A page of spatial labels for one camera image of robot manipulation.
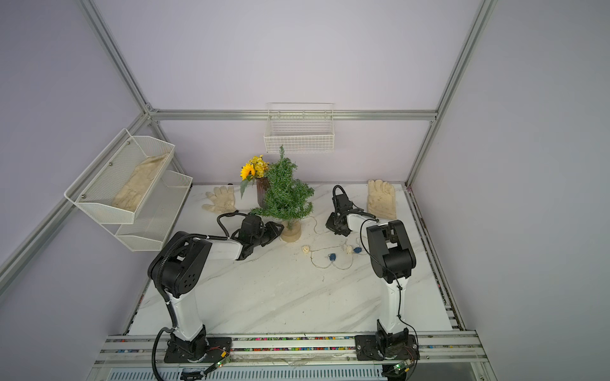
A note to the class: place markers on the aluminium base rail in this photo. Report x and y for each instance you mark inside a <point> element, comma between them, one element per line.
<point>452,355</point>

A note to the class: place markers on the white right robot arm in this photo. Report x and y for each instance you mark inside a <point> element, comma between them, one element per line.
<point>392,258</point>

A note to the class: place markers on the dark glass vase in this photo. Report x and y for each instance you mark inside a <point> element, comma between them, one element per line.
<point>262,190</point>

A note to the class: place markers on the cream glove on table right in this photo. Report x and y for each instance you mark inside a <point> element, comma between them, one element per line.
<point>381,199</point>

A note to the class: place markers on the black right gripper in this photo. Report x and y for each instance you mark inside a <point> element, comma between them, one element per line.
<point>330,224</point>

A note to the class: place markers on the cream glove on table left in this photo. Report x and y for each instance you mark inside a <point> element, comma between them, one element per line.
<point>222,200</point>

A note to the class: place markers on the small green christmas tree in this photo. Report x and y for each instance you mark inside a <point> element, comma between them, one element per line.
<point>288,199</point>

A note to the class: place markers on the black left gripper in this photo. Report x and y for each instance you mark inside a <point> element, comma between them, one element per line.
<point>270,227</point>

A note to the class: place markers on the yellow sunflower bouquet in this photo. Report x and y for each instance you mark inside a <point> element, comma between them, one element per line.
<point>254,171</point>

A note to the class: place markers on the cream glove on table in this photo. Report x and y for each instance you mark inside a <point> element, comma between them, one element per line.
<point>381,199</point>
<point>222,200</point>

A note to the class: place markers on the cream glove in shelf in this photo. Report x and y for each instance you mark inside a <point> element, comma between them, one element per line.
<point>133,192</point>

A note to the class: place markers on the white two-tier mesh shelf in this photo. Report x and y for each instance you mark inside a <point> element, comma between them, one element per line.
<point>148,228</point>

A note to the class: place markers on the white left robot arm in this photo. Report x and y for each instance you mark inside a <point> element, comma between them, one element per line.
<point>177,269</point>

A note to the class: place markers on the rattan ball string lights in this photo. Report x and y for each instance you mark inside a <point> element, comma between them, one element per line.
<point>338,256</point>

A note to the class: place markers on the white wire wall basket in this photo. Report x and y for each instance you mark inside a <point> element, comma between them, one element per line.
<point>300,128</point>

